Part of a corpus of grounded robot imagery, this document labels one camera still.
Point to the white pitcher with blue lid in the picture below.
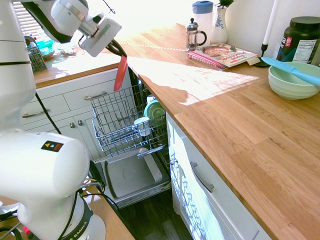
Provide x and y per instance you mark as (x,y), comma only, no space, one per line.
(203,20)

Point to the spiral cookbook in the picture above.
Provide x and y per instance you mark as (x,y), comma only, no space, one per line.
(222,55)

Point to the white cup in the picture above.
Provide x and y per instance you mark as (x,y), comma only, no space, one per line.
(143,126)

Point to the black candle holder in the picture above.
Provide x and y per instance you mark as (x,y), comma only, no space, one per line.
(263,56)

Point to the teal glass container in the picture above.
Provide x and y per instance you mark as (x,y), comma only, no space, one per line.
(46,48)

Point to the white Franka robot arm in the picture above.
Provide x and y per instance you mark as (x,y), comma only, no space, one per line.
(37,162)

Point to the white vase with blue flowers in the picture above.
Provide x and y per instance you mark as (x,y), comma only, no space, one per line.
(220,27)

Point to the blue knife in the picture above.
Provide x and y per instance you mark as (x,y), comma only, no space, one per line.
(295,71)

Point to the white candle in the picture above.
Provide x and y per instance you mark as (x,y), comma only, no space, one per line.
(271,22)

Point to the metal dishwasher rack rail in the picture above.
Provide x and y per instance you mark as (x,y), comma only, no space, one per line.
(150,151)

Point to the black protein powder tub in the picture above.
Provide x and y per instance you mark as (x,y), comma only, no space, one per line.
(298,40)

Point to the white kitchen cabinet with drawers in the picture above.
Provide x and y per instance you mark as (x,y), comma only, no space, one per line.
(215,200)
(75,110)

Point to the white window blinds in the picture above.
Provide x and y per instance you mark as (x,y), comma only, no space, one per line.
(25,20)

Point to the green plant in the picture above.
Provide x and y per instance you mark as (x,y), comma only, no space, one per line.
(225,3)

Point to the grey dishwasher door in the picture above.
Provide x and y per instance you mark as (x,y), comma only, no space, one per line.
(135,175)

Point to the metal box grater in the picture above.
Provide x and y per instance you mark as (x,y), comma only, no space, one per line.
(37,61)

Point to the metal cabinet knob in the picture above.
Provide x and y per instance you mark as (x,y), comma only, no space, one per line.
(80,122)
(72,125)
(172,162)

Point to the pale green bowl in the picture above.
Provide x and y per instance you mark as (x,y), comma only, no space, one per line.
(287,83)

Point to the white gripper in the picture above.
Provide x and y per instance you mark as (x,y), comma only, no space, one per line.
(100,36)

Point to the teal plate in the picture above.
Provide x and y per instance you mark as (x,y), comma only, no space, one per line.
(153,111)

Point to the glass french press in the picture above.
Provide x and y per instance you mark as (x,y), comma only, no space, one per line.
(193,35)

